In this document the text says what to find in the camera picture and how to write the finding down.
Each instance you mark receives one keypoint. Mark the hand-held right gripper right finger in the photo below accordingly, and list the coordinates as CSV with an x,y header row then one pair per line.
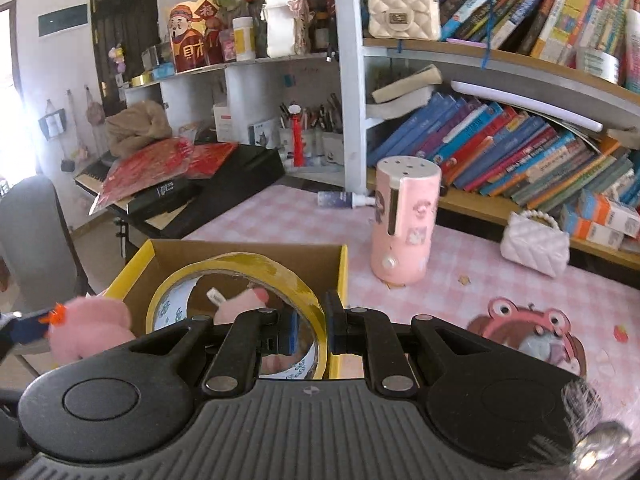
x,y
335,330

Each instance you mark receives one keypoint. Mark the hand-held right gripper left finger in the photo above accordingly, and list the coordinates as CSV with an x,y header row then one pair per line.
x,y
287,332

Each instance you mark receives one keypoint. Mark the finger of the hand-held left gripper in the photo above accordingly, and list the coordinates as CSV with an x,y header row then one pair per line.
x,y
30,329

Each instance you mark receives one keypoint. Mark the yellow tape roll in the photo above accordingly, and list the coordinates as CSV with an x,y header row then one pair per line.
x,y
280,275

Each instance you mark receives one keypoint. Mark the pink plush toy orange beak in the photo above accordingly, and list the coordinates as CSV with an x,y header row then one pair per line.
x,y
95,325

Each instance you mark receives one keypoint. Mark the yellow cardboard box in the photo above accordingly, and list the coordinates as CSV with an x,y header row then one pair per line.
x,y
225,260

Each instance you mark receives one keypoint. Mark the grey chair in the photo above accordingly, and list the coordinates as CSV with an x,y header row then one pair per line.
x,y
35,240

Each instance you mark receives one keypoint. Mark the black keyboard stand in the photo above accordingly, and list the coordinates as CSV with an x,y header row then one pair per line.
x,y
122,240

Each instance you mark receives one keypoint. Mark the pink cylindrical container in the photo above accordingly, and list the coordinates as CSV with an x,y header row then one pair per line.
x,y
405,220

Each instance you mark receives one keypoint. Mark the blue spray bottle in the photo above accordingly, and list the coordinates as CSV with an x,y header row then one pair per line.
x,y
340,199

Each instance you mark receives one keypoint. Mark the pink checked tablecloth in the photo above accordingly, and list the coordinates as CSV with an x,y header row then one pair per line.
x,y
475,270

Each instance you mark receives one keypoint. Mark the pink frog-shaped toy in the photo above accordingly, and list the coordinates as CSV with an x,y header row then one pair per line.
x,y
505,325

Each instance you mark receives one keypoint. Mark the black electronic keyboard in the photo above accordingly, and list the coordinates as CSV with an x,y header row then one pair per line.
x,y
250,165

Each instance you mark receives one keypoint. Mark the white pen holder cup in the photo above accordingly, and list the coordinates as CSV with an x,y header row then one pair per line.
x,y
287,142
332,150

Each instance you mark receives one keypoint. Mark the black rectangular case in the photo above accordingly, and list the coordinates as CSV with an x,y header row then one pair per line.
x,y
162,197

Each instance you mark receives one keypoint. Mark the red envelope stack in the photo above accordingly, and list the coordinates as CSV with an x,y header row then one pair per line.
x,y
212,160

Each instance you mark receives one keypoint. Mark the red hanging tassel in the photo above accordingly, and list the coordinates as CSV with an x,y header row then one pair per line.
x,y
297,140

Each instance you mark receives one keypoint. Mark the red plastic bag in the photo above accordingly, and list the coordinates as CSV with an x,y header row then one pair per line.
x,y
145,170

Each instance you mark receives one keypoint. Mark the dark hanging tote bag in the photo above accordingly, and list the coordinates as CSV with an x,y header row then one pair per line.
x,y
52,122

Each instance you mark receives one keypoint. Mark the small white quilted purse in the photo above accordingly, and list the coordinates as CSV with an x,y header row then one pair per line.
x,y
535,245

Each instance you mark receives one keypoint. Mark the white box red label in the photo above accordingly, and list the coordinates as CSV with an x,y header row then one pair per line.
x,y
224,122

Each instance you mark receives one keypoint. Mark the white bookshelf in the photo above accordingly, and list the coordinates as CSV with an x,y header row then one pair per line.
x,y
350,110

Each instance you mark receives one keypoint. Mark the beige crumpled cloth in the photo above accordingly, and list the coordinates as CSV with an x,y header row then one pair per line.
x,y
137,127

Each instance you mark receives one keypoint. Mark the pink hanging bag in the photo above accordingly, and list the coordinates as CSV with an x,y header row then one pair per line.
x,y
95,110

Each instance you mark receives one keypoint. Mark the worn pale book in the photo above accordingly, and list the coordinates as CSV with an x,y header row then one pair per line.
x,y
400,105
407,82

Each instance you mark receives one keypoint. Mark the row of colourful books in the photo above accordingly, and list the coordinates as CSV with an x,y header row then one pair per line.
x,y
500,155
550,10

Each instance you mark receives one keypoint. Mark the orange and white carton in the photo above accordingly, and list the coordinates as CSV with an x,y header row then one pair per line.
x,y
607,212
590,232

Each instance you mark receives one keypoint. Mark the clear plastic wrapper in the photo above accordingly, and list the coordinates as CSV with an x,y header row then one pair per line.
x,y
600,435

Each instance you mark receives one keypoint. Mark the small plush door pendant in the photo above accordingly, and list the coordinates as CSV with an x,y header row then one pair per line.
x,y
117,57

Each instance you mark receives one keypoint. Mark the white rolled tube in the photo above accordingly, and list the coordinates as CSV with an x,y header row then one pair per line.
x,y
525,105

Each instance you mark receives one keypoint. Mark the white bottle yellow label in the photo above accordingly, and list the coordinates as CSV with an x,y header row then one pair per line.
x,y
244,40

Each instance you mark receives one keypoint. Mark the fortune god figure decoration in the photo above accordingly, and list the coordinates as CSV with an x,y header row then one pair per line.
x,y
192,40

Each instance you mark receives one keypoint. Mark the white quilted handbag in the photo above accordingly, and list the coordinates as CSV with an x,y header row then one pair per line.
x,y
405,15

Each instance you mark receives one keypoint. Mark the black door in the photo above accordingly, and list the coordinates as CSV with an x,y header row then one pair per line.
x,y
125,20

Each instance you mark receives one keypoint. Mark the white jar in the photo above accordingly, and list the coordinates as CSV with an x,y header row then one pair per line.
x,y
600,65

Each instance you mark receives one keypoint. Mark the green wall board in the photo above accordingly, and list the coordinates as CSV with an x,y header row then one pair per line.
x,y
62,20

